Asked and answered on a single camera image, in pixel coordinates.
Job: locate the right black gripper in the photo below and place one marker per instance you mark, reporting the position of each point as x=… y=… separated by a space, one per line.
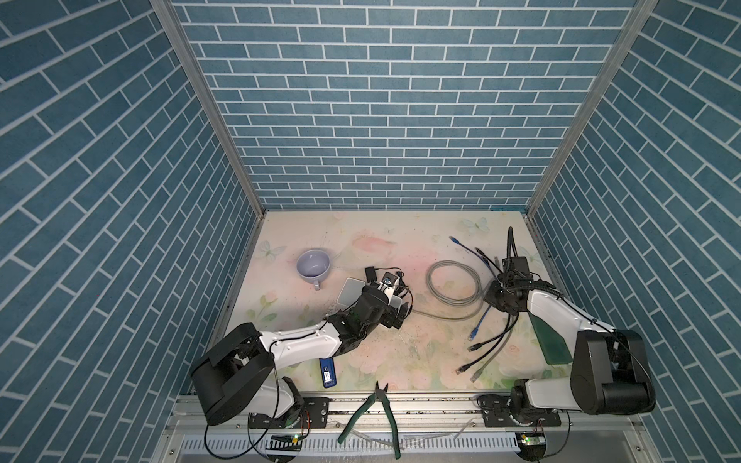
x=490 y=297

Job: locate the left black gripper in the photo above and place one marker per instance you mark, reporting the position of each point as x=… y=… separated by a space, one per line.
x=392 y=312

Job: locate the black power adapter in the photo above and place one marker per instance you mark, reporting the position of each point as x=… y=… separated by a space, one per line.
x=371 y=274

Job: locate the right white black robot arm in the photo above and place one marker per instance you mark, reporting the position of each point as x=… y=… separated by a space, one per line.
x=609 y=369

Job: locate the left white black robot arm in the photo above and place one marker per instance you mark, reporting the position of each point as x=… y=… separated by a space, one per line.
x=239 y=373

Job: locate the blue black handheld tool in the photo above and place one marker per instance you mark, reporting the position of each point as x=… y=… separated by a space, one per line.
x=328 y=373

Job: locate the lavender ceramic cup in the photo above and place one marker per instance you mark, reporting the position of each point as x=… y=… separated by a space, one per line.
x=313 y=266

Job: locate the right controller board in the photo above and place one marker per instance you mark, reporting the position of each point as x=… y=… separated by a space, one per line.
x=531 y=441

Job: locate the controller board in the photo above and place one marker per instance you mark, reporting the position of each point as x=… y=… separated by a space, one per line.
x=531 y=441
x=284 y=447

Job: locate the left controller board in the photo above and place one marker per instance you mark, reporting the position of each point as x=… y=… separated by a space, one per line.
x=284 y=447

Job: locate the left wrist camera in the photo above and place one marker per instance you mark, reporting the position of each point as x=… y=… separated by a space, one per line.
x=389 y=279

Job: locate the aluminium front rail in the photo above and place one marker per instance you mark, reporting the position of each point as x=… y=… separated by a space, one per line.
x=433 y=427

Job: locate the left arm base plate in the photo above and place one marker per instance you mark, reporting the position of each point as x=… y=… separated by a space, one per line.
x=315 y=411

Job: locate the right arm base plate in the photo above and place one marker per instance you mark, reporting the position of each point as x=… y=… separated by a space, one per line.
x=499 y=411

